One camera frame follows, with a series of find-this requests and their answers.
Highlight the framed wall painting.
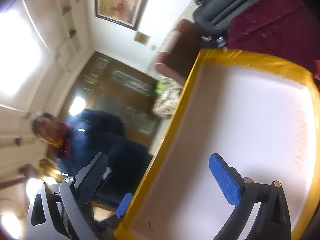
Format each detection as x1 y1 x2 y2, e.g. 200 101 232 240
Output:
95 0 152 31

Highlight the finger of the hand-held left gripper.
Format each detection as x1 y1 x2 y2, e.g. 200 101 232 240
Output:
110 193 133 228

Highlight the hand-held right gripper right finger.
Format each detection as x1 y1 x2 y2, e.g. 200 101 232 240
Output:
208 152 292 240

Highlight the floral bag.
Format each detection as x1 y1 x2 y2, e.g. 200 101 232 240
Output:
152 86 184 118

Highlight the green bag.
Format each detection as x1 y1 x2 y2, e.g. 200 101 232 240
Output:
155 78 175 94

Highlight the yellow taped cardboard box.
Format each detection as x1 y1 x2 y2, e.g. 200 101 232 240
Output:
114 49 320 240

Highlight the bright window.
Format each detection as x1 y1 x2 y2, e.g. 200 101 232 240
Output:
0 0 52 103

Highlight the black sofa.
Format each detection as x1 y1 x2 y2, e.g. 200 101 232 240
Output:
192 0 275 40

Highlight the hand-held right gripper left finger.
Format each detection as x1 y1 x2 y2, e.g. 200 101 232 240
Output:
25 152 113 240

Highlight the brown wooden glass cabinet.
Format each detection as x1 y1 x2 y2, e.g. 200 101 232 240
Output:
60 51 164 153

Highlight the large wall switch plate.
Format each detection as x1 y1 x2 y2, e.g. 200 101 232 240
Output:
134 31 151 45

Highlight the maroon armchair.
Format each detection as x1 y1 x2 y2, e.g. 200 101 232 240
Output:
155 19 202 85

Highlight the maroon table cloth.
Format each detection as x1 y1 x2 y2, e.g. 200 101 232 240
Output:
225 0 320 73

